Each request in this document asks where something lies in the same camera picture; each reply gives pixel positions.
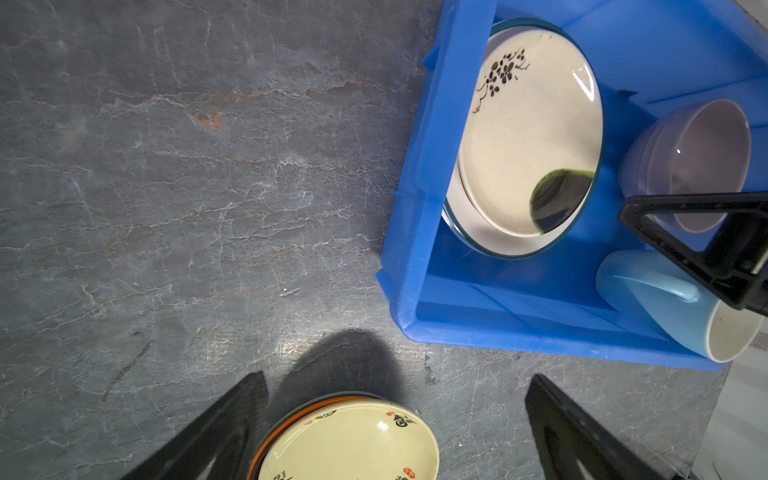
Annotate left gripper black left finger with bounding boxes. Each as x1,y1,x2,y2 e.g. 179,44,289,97
124,371,269,479

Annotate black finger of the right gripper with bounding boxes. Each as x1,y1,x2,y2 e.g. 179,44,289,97
618,192,767,316

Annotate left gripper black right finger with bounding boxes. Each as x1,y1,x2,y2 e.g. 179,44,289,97
525,374,661,479

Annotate cream ceramic mug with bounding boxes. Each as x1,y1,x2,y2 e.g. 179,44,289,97
595,250,765,363

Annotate lilac ceramic bowl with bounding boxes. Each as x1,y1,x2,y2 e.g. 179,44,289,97
618,99,752,198

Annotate blue plastic bin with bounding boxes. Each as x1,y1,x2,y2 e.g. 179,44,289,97
377,1,767,370

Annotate green rimmed white plate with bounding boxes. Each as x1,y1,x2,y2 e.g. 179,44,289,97
442,16,601,260

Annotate yellow floral plate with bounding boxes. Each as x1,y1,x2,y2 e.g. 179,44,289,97
457,26,604,239

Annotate cream plate red marks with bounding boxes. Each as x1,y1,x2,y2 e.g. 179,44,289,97
248,395,440,479

